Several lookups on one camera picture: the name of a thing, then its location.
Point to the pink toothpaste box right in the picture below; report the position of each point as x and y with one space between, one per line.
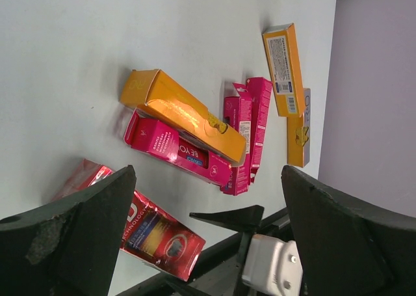
260 90

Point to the red 3D toothpaste box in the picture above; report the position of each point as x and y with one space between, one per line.
150 234

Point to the orange toothpaste box right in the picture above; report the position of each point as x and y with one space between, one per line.
283 61

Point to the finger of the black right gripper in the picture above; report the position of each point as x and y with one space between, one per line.
244 219

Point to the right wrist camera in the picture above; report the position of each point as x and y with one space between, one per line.
273 266

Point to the orange toothpaste box left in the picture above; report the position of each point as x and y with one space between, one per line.
155 94

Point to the pink toothpaste box middle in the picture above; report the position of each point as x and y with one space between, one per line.
238 114

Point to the silver gold R.O toothpaste box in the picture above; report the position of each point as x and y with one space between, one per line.
298 135

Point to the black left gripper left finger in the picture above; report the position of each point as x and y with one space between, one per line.
69 246

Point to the pink Be You toothpaste box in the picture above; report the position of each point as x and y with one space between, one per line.
155 138

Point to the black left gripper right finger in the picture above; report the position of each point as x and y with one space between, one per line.
348 246

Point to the orange toothpaste box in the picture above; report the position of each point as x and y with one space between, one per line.
283 61
155 94

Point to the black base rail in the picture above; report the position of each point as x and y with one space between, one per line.
220 261

